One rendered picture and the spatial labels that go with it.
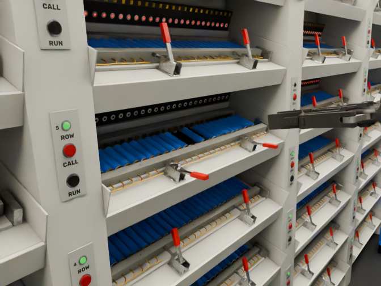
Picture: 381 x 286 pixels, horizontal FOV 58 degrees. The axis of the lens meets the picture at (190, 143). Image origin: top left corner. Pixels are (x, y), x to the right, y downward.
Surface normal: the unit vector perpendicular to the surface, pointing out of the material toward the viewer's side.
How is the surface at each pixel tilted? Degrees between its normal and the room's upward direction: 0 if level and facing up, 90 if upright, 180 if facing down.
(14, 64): 90
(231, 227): 21
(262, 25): 90
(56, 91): 90
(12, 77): 90
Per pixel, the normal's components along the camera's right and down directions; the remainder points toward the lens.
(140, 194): 0.23, -0.86
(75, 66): 0.75, 0.13
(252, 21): -0.66, 0.20
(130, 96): 0.72, 0.47
